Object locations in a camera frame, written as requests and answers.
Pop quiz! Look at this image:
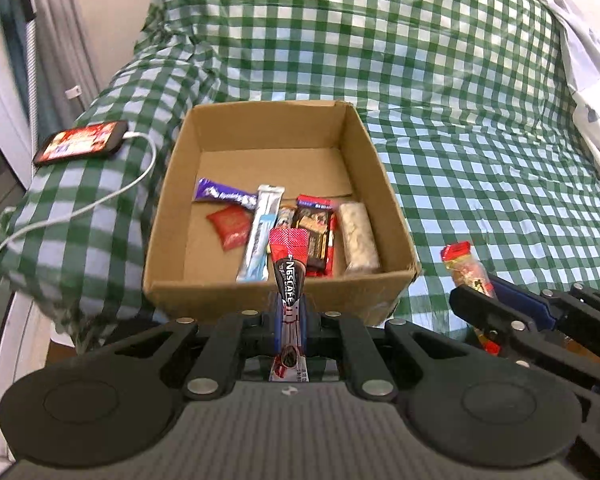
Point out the purple snack packet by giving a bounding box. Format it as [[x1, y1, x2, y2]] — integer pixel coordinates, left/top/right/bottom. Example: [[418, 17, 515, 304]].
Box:
[[194, 177, 259, 210]]

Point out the cardboard box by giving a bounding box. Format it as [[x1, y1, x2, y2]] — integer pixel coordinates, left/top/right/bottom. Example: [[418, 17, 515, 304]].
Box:
[[142, 100, 421, 328]]

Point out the black smartphone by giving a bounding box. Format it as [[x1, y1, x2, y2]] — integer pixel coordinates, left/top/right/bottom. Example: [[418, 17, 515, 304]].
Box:
[[32, 120, 130, 167]]

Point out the small red square packet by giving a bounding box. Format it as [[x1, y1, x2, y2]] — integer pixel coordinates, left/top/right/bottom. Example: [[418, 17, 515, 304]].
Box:
[[206, 206, 253, 250]]

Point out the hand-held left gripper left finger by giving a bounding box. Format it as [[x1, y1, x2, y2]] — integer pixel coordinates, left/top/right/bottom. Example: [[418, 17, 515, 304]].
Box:
[[105, 292, 285, 401]]

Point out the nougat bar clear wrapper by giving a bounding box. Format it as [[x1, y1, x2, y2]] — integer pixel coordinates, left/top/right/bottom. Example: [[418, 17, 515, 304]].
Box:
[[337, 202, 382, 276]]

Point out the red yellow clear packet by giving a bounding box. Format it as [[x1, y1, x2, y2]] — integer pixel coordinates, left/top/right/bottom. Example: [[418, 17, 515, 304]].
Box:
[[440, 241, 503, 356]]

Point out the green checkered blanket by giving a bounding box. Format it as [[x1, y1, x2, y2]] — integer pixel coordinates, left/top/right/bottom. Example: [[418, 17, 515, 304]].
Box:
[[0, 0, 600, 356]]

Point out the white blue stick packet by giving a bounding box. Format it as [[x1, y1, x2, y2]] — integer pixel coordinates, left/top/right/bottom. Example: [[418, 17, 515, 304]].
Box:
[[236, 184, 286, 283]]

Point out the dark brown snack packet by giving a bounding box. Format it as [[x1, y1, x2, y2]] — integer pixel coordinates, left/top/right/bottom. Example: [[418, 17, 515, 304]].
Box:
[[305, 232, 331, 273]]

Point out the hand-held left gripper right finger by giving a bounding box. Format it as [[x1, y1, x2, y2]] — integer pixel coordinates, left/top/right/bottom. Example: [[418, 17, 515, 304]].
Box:
[[300, 294, 486, 402]]

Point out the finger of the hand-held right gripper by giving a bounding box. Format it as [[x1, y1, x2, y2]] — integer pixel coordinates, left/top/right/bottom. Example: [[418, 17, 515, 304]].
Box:
[[487, 275, 600, 333], [449, 285, 600, 396]]

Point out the grey curtain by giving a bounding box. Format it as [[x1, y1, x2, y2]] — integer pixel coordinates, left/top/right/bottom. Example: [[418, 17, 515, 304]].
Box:
[[27, 0, 101, 131]]

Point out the speckled braided cable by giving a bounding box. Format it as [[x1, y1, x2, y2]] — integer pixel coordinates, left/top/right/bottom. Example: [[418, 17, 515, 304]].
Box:
[[25, 20, 39, 151]]

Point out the white pillow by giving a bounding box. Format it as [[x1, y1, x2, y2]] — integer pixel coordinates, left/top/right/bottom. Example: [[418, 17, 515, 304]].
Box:
[[522, 0, 600, 186]]

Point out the red black coffee stick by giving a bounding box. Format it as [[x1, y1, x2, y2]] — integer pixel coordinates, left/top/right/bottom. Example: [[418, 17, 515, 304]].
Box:
[[268, 227, 311, 383]]

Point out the white charging cable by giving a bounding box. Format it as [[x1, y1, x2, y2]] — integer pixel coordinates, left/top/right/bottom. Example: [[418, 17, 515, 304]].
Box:
[[0, 131, 158, 273]]

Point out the large red snack packet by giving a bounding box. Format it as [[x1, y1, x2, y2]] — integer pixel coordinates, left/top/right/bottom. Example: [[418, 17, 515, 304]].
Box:
[[296, 194, 339, 278]]

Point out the white cabinet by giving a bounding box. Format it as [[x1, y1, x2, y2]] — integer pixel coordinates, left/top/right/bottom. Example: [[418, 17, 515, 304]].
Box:
[[0, 0, 36, 191]]

